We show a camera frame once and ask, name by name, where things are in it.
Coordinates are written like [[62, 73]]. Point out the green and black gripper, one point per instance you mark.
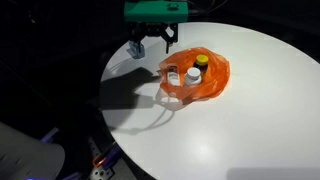
[[154, 17]]

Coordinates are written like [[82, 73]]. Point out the small blue box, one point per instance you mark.
[[136, 50]]

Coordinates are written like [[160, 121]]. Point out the grey robot base cover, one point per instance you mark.
[[25, 158]]

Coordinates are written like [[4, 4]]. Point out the brown bottle yellow cap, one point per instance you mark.
[[201, 62]]

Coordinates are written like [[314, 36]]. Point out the white bottle white cap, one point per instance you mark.
[[192, 77]]

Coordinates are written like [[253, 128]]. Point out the orange plastic bag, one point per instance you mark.
[[213, 81]]

